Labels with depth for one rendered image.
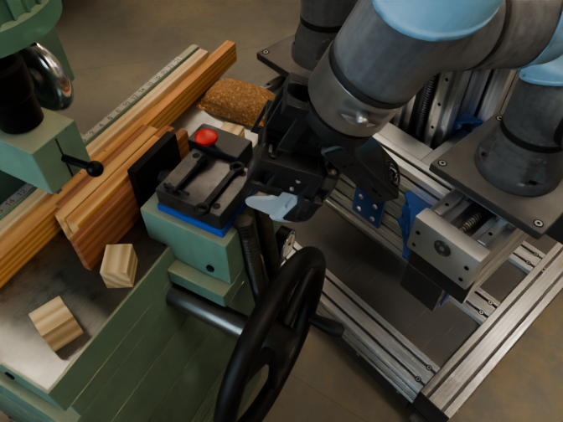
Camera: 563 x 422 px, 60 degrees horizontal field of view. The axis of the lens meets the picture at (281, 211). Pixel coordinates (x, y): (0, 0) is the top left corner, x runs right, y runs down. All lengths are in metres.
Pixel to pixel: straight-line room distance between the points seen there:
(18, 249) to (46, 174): 0.13
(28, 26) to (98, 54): 2.37
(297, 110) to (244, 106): 0.46
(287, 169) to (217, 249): 0.21
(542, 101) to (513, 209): 0.19
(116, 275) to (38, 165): 0.16
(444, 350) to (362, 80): 1.14
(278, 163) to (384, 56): 0.15
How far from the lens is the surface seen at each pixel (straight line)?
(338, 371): 1.58
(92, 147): 0.79
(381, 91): 0.36
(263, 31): 2.93
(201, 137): 0.65
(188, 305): 0.73
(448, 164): 0.95
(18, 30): 0.53
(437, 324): 1.46
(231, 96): 0.87
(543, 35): 0.42
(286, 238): 0.95
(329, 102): 0.39
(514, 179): 0.92
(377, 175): 0.48
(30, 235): 0.73
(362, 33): 0.35
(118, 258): 0.66
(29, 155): 0.63
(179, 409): 1.03
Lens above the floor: 1.45
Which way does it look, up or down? 50 degrees down
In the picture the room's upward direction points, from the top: straight up
